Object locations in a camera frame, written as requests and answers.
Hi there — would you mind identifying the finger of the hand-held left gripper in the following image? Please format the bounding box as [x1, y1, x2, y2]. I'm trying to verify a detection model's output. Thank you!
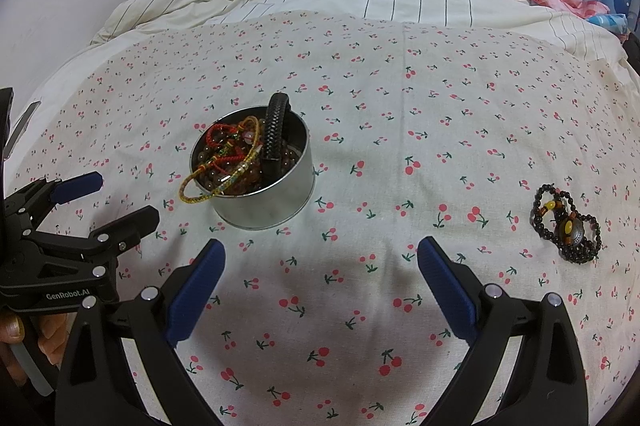
[75, 205, 161, 274]
[5, 171, 104, 227]

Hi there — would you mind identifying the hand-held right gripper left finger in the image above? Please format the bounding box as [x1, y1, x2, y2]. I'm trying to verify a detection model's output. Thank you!
[54, 238, 227, 426]

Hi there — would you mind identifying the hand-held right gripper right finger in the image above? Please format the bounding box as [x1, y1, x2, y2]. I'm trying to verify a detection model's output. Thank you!
[416, 236, 590, 426]

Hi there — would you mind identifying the round metal tin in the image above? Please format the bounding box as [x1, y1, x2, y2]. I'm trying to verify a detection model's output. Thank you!
[189, 105, 316, 229]

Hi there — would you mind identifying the amber bead bracelet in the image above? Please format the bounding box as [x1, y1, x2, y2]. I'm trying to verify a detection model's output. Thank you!
[220, 156, 266, 196]

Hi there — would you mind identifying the yellow cord bracelet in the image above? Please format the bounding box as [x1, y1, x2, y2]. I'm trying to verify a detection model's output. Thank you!
[179, 116, 266, 207]

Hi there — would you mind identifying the red cord bracelet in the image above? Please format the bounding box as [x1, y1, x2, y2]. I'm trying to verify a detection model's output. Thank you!
[197, 122, 251, 177]

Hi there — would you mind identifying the brown bead bracelet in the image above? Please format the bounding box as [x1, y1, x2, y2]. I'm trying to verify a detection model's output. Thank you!
[195, 133, 298, 197]

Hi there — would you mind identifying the black braided bracelet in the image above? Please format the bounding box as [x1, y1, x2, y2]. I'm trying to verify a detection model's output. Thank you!
[262, 92, 292, 179]

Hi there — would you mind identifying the person's left hand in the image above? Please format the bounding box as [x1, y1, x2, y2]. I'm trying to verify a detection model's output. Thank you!
[0, 306, 71, 389]

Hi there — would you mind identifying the smartphone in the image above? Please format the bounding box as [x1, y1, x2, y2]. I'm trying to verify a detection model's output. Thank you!
[9, 102, 41, 142]

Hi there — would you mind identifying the white mattress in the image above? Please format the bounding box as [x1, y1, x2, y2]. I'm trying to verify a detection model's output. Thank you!
[10, 41, 111, 137]

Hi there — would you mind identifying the cherry print bed sheet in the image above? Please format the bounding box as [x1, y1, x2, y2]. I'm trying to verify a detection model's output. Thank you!
[10, 8, 640, 426]

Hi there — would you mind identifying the dark bead bracelet with pendant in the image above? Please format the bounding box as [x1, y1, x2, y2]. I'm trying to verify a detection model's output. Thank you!
[531, 183, 601, 264]

